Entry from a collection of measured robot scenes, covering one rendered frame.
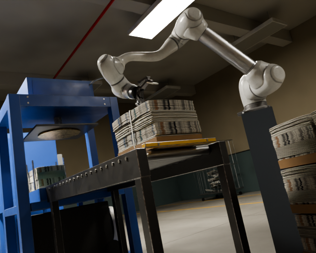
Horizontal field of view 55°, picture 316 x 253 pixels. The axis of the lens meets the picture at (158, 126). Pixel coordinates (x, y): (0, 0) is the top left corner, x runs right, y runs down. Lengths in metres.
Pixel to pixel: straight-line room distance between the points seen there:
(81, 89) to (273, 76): 1.74
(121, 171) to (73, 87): 1.66
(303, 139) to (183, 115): 0.57
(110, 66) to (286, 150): 1.05
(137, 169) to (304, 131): 0.80
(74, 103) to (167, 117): 1.43
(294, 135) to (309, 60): 7.52
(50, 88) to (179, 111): 1.59
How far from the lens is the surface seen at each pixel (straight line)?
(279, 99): 9.40
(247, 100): 2.12
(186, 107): 1.52
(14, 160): 2.47
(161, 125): 1.38
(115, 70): 1.77
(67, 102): 2.71
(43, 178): 3.25
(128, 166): 1.31
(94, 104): 2.79
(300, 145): 1.60
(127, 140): 1.57
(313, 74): 8.98
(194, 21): 1.89
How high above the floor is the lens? 0.62
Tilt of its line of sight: 12 degrees up
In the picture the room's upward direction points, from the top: 11 degrees counter-clockwise
